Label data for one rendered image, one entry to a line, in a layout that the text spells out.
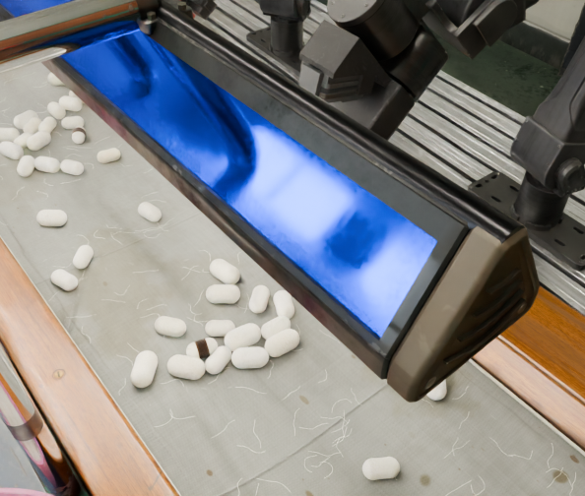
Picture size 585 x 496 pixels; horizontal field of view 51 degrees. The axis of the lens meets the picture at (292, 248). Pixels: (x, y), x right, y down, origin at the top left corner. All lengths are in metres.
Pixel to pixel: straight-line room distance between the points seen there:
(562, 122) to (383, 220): 0.58
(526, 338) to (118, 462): 0.40
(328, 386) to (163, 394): 0.16
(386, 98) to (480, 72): 2.14
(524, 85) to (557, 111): 1.86
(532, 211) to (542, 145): 0.11
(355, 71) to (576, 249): 0.47
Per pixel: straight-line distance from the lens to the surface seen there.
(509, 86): 2.63
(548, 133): 0.81
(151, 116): 0.35
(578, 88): 0.79
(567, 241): 0.90
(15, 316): 0.68
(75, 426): 0.59
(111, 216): 0.80
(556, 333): 0.66
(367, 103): 0.56
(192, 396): 0.61
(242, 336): 0.62
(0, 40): 0.33
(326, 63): 0.52
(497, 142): 1.06
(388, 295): 0.24
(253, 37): 1.31
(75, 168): 0.86
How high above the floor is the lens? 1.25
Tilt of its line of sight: 45 degrees down
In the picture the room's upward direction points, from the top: straight up
